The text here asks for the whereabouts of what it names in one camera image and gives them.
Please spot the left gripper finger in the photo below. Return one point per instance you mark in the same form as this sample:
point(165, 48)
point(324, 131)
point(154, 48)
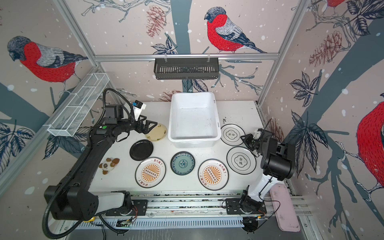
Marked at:
point(149, 123)
point(146, 129)

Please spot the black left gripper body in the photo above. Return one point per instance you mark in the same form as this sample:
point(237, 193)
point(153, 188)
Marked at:
point(127, 125)

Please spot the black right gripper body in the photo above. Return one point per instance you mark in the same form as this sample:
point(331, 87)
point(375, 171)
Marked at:
point(252, 142)

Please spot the white green-rimmed plate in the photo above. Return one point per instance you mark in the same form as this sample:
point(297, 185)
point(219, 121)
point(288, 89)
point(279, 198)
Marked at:
point(241, 160)
point(231, 135)

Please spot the orange sunburst plate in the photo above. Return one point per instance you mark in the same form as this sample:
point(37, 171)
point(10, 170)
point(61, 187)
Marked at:
point(150, 172)
point(213, 174)

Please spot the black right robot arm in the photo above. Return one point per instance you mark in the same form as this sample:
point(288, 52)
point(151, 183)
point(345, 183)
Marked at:
point(277, 162)

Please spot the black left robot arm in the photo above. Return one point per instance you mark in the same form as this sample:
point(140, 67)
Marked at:
point(71, 198)

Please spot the white plastic bin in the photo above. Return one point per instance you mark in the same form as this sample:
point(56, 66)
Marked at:
point(194, 120)

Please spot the yellow round plate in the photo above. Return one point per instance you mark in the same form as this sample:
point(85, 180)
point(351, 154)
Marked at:
point(157, 133)

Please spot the black round plate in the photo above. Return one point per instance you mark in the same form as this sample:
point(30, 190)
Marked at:
point(141, 150)

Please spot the small plush toy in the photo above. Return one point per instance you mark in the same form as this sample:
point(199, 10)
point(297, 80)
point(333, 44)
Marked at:
point(108, 165)

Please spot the teal floral plate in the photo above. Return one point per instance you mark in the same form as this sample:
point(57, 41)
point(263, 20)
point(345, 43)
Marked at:
point(182, 163)

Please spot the pink flat case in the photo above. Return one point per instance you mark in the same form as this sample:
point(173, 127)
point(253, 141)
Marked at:
point(284, 210)

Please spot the yellow tape measure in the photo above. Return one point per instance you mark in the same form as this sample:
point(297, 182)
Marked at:
point(91, 220)

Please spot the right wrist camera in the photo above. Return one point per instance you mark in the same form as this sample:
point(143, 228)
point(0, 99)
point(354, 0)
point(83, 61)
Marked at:
point(258, 133)

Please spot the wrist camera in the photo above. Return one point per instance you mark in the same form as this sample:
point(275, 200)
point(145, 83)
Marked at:
point(258, 133)
point(138, 107)

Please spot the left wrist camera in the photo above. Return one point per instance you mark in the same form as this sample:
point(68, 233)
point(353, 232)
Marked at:
point(138, 107)

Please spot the black hanging wire basket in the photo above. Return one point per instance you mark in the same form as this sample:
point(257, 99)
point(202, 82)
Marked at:
point(186, 68)

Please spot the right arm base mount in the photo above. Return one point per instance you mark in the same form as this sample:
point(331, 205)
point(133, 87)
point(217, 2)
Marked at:
point(244, 205)

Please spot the white wire mesh shelf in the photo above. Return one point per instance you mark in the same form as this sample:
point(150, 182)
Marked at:
point(81, 102)

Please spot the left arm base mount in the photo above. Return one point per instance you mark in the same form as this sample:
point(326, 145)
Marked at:
point(130, 207)

